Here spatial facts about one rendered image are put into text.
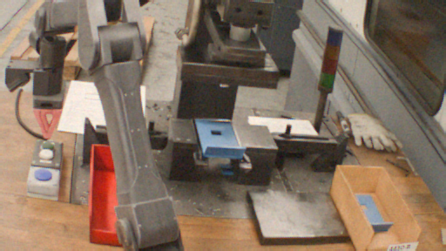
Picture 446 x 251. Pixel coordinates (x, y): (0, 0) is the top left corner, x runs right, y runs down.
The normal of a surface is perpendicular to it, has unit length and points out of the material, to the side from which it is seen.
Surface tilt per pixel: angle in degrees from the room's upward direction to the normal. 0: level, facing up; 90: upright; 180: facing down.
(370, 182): 90
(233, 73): 90
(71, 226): 0
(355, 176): 90
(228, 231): 0
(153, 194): 54
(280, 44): 90
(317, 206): 0
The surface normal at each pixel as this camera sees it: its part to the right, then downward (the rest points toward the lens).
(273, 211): 0.15, -0.89
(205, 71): 0.15, 0.44
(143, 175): 0.57, -0.18
